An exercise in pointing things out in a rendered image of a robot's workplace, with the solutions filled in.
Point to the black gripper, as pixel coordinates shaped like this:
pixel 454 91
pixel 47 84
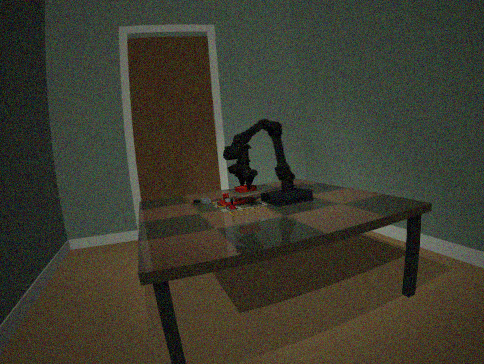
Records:
pixel 247 174

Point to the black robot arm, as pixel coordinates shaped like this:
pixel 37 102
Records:
pixel 274 130

